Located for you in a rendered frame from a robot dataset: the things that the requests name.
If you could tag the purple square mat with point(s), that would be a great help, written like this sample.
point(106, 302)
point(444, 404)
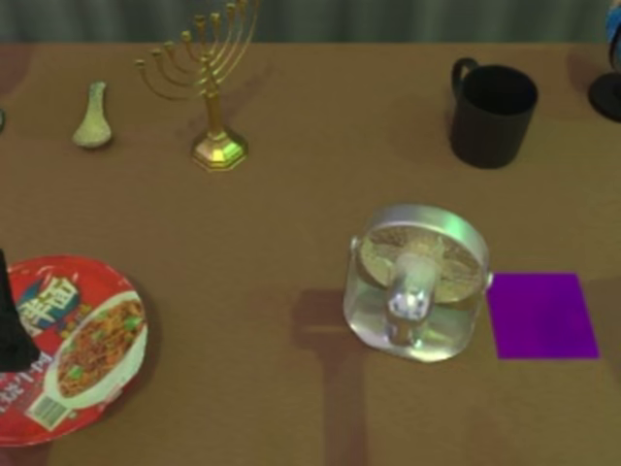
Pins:
point(541, 315)

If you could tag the clear glass round object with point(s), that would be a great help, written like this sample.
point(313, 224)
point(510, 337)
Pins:
point(415, 291)

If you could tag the gold menorah candelabra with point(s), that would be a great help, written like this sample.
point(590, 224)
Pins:
point(213, 97)

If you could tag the black mug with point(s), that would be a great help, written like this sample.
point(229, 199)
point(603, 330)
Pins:
point(490, 121)

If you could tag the green ceramic soup spoon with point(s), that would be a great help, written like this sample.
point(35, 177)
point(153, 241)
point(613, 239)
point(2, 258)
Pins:
point(93, 123)

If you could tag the red instant noodle bowl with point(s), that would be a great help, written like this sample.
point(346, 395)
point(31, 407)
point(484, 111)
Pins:
point(87, 340)

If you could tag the globe on black stand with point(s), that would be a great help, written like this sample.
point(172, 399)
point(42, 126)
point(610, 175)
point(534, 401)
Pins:
point(609, 92)

